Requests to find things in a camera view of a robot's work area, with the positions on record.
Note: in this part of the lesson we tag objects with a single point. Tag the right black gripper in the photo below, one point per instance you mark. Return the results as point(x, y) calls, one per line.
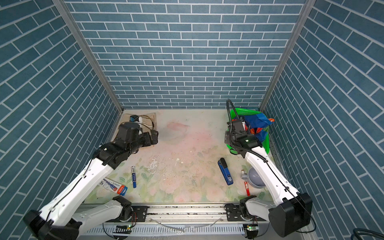
point(228, 138)

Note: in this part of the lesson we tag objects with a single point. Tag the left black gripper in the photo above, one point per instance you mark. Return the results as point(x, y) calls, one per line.
point(148, 141)

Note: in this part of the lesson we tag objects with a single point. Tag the multicolour shorts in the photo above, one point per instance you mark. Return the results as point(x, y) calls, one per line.
point(256, 124)

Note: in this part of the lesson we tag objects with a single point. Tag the beige shorts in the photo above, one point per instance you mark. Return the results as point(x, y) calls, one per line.
point(146, 122)

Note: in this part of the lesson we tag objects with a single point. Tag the green plastic basket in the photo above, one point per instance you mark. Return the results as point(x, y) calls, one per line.
point(237, 114)

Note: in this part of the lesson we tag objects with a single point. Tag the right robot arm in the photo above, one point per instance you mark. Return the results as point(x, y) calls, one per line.
point(289, 210)

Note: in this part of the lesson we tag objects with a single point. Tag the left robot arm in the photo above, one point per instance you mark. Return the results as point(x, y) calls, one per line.
point(58, 220)

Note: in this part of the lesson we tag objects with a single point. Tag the blue stapler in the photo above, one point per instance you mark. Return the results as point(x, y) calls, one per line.
point(225, 171)

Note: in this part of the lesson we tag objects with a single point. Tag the blue marker pen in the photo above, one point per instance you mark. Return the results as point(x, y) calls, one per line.
point(134, 180)

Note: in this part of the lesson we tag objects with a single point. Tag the red marker pen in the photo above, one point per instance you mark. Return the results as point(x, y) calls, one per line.
point(244, 177)

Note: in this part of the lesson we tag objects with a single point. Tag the grey bowl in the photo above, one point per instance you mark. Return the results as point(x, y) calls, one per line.
point(254, 179)

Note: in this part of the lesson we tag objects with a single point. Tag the red blue small packet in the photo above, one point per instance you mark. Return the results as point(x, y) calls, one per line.
point(113, 186)

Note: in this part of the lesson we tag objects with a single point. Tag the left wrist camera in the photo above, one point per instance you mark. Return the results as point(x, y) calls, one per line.
point(129, 131)

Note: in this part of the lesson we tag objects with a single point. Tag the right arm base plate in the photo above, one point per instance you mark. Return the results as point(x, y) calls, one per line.
point(233, 213)

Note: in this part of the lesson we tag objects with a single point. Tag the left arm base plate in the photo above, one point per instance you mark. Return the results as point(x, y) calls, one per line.
point(138, 214)

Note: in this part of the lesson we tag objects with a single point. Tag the white cable tie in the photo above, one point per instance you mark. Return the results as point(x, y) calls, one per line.
point(182, 228)

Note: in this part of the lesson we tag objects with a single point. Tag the aluminium front rail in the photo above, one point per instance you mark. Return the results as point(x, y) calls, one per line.
point(187, 214)

